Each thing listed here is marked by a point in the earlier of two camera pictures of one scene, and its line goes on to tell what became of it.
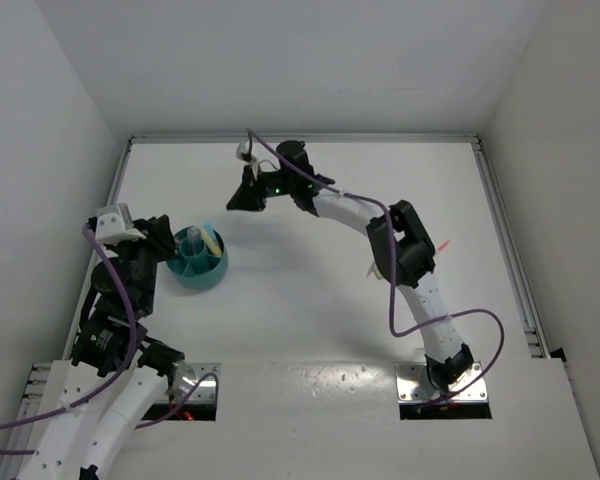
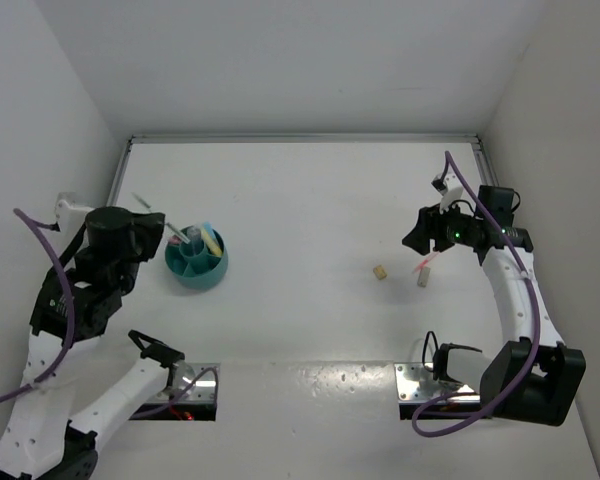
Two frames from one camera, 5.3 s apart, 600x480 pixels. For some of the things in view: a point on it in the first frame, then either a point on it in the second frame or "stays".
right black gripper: x=251 y=195 to x=429 y=226
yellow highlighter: x=213 y=244 stays
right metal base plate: x=413 y=384 stays
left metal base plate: x=188 y=375 stays
